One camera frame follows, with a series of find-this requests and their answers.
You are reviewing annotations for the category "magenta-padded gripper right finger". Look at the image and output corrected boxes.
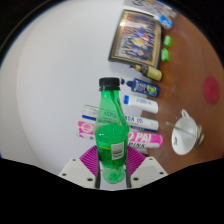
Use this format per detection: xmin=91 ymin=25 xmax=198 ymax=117
xmin=125 ymin=146 xmax=169 ymax=190

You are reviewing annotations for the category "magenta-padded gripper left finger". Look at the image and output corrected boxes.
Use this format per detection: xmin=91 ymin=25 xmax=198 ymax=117
xmin=58 ymin=145 xmax=100 ymax=190

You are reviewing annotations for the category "green plastic drink bottle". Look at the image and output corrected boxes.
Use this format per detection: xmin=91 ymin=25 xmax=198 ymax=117
xmin=94 ymin=77 xmax=130 ymax=185

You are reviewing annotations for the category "pink and white tube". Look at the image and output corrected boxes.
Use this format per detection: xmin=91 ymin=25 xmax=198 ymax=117
xmin=77 ymin=120 xmax=164 ymax=150

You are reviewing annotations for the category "white cup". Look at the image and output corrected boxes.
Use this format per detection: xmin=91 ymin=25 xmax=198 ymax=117
xmin=171 ymin=108 xmax=205 ymax=156

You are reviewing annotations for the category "white and blue tube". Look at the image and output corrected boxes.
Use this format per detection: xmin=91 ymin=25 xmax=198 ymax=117
xmin=81 ymin=104 xmax=160 ymax=132

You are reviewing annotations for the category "metal spoon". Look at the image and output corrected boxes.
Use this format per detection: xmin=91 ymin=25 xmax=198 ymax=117
xmin=165 ymin=121 xmax=198 ymax=136

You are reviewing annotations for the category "white bottle with blue cap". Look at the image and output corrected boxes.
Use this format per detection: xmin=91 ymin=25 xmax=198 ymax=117
xmin=123 ymin=94 xmax=160 ymax=115

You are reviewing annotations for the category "dark amber bottle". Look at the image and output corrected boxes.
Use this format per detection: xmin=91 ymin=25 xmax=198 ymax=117
xmin=130 ymin=63 xmax=164 ymax=82

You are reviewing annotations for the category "flat round red coaster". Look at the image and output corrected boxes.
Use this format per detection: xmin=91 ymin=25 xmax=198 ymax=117
xmin=203 ymin=75 xmax=221 ymax=106

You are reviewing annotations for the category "small green box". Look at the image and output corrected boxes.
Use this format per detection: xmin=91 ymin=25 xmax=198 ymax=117
xmin=163 ymin=35 xmax=173 ymax=48
xmin=160 ymin=48 xmax=170 ymax=62

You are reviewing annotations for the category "framed group photo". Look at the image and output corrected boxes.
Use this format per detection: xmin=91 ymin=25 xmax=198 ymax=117
xmin=107 ymin=9 xmax=163 ymax=69

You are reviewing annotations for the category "blue and white packet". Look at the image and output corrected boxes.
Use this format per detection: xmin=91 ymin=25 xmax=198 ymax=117
xmin=159 ymin=13 xmax=174 ymax=29

